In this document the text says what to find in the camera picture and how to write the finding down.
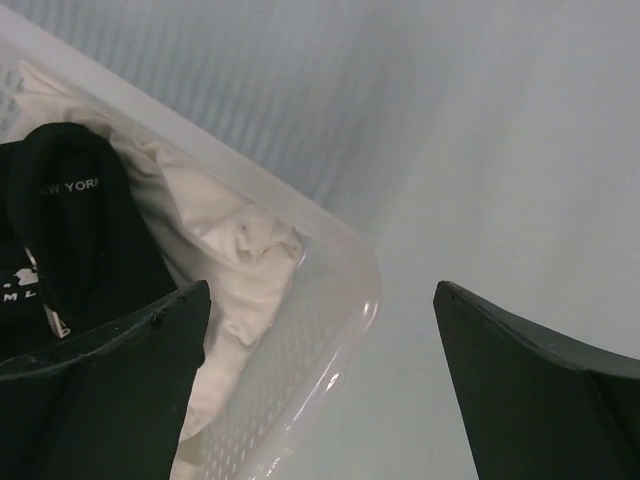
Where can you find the white plastic laundry basket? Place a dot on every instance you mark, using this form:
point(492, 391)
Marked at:
point(194, 97)

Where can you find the black t shirt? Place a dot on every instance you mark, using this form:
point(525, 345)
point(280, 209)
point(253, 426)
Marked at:
point(75, 251)

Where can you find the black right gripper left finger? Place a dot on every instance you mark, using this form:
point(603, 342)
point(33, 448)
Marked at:
point(108, 403)

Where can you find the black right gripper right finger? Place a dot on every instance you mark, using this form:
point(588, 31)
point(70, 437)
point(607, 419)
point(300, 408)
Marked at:
point(537, 404)

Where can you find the white t shirt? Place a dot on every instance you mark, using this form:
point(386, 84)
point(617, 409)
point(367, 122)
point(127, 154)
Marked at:
point(204, 229)

